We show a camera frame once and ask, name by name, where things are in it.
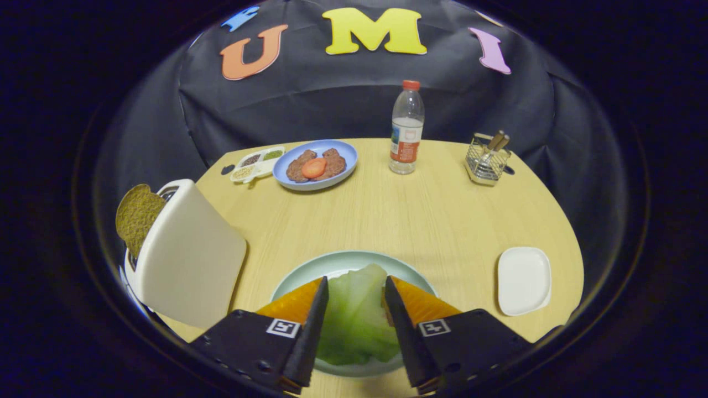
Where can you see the red tomato slice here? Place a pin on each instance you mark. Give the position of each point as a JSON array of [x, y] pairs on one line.
[[313, 168]]

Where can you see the blue round plate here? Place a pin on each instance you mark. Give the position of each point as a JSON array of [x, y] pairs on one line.
[[345, 152]]

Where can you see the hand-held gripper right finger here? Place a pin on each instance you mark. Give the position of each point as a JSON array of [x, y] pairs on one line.
[[406, 342]]

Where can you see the pale green round plate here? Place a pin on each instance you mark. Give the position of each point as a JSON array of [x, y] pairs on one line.
[[310, 271]]

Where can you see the white divided seasoning tray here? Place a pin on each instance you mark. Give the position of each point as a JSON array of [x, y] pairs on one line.
[[257, 165]]

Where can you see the green lettuce leaf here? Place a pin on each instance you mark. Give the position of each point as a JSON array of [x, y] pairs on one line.
[[357, 315]]

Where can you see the toasted brown bread slice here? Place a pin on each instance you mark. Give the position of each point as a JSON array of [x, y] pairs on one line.
[[135, 215]]

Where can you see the white toaster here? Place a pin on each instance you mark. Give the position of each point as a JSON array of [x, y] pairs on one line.
[[188, 260]]

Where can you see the clear plastic water bottle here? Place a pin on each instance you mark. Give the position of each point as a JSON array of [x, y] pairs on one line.
[[406, 132]]

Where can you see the white square plate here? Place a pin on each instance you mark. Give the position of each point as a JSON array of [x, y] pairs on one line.
[[524, 280]]

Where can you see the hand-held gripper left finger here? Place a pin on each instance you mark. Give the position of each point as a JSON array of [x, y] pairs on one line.
[[307, 342]]

